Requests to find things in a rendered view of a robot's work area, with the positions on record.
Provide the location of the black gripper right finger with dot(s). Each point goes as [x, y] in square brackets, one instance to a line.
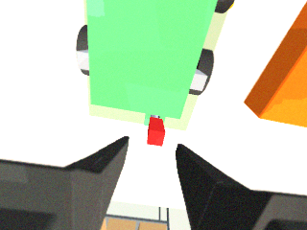
[216, 201]

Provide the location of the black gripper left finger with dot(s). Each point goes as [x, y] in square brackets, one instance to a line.
[78, 193]

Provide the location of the green trolley with black wheels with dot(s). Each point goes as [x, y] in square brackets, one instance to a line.
[146, 55]

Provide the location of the red-headed pin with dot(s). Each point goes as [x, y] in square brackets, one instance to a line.
[156, 131]

